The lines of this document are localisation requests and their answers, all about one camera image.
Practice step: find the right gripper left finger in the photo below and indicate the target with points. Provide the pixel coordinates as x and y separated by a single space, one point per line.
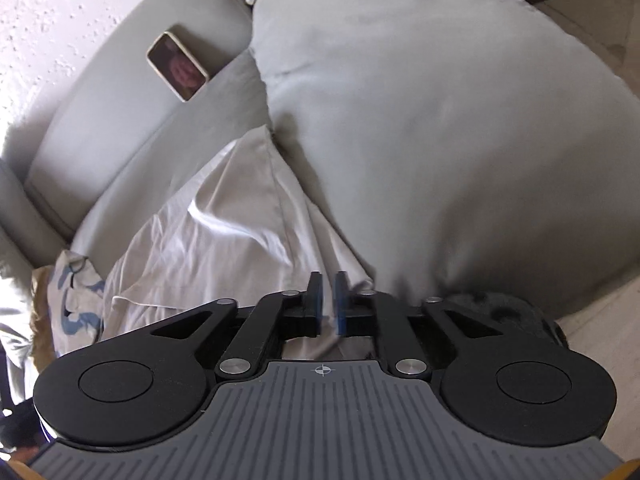
231 341

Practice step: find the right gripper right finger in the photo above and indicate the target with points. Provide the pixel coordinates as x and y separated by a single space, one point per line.
416 341

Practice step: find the grey sofa cushion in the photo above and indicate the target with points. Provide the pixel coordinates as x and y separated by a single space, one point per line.
457 144

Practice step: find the blue white patterned garment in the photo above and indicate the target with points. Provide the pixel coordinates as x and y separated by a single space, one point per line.
75 301

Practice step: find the tan brown cloth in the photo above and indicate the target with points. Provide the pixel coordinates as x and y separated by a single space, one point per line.
42 342

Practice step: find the grey sofa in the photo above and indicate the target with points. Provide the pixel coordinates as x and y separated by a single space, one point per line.
122 142

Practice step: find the smartphone in white case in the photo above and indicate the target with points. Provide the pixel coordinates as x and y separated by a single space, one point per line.
177 66

